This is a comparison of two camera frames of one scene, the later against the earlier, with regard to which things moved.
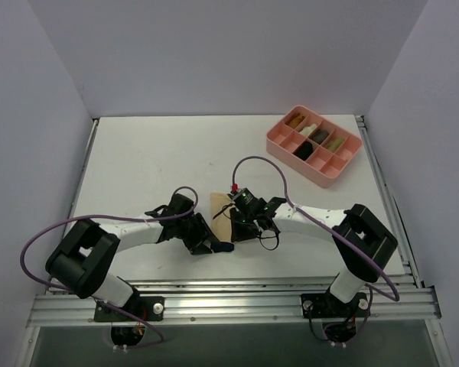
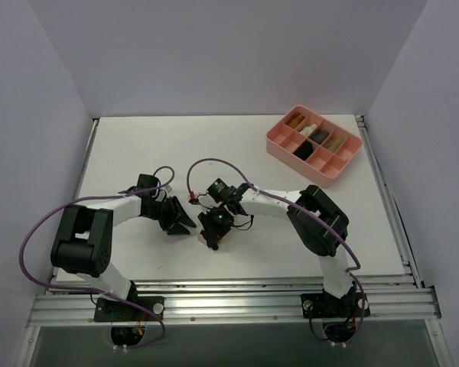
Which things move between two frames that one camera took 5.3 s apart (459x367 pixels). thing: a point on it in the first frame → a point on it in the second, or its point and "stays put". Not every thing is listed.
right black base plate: [326, 305] stays put
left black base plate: [150, 308] stays put
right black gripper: [242, 223] → [211, 232]
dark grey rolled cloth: [319, 135] stays put
